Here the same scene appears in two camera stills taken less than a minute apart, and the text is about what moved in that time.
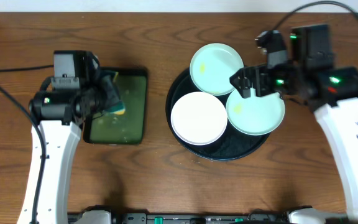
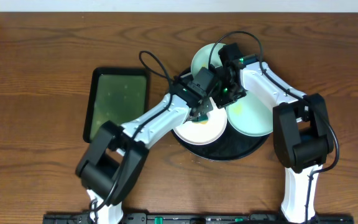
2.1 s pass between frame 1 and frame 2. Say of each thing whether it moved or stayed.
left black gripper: moved
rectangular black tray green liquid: stayed
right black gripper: moved
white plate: stayed
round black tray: stayed
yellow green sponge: moved
